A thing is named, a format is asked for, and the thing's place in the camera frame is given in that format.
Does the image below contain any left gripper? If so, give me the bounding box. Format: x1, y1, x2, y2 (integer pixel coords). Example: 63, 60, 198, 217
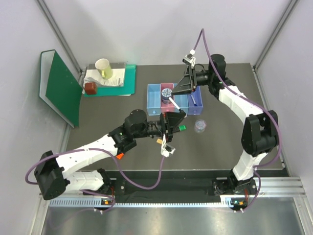
134, 112, 186, 143

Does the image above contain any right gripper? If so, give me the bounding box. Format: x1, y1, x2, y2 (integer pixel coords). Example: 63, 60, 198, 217
172, 66, 214, 96

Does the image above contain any pink drawer box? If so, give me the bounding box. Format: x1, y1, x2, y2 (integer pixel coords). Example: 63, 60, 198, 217
161, 83, 174, 112

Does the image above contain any blue round lidded jar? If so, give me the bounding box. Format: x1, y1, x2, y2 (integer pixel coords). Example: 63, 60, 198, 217
161, 88, 172, 104

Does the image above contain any white blue marker pen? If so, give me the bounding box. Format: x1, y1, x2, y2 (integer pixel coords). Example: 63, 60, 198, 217
190, 94, 198, 107

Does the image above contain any orange black highlighter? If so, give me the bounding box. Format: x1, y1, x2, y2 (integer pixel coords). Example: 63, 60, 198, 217
116, 153, 124, 160

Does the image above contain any white black marker pen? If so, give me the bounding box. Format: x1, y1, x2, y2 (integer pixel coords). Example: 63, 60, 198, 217
167, 97, 181, 112

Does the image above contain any purple drawer box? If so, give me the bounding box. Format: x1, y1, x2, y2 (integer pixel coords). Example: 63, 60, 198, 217
188, 87, 203, 115

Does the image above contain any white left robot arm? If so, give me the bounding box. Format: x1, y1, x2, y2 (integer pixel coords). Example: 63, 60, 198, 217
34, 109, 186, 200

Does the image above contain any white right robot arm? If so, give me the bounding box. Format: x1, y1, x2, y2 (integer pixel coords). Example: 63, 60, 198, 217
172, 49, 278, 195

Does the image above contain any green black highlighter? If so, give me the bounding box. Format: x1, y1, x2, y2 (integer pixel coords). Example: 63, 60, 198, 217
176, 125, 186, 132

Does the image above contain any clear plastic pin jar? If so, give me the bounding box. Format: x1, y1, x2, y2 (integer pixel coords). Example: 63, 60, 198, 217
194, 119, 206, 133

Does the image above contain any teal green notebook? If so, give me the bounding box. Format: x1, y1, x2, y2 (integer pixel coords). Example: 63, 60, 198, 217
83, 63, 136, 97

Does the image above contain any cream yellow mug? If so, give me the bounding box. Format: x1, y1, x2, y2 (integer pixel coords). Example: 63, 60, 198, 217
95, 58, 113, 79

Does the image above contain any dark red cube box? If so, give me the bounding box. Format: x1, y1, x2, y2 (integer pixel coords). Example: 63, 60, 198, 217
84, 82, 97, 95

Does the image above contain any white paper stack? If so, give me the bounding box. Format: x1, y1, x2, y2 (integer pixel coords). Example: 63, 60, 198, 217
83, 63, 127, 87

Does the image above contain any green binder folder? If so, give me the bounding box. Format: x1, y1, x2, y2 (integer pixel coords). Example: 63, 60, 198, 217
39, 49, 83, 127

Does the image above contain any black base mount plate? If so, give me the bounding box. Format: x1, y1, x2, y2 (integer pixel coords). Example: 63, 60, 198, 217
107, 178, 256, 197

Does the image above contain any grey slotted cable duct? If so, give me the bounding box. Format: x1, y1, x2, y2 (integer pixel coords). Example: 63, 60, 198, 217
48, 195, 244, 208

